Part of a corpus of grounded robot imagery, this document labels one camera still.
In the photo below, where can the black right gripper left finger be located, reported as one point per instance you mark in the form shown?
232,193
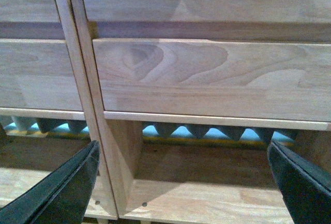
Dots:
62,196

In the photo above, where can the left wooden shelf cabinet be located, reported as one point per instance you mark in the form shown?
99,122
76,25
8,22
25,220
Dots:
49,92

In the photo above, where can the right wooden shelf cabinet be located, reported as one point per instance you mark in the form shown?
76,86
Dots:
163,73

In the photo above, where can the wooden shelf cabinet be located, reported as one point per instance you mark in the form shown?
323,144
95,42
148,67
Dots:
49,92
163,73

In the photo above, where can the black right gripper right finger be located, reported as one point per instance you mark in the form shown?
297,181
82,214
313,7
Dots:
305,187

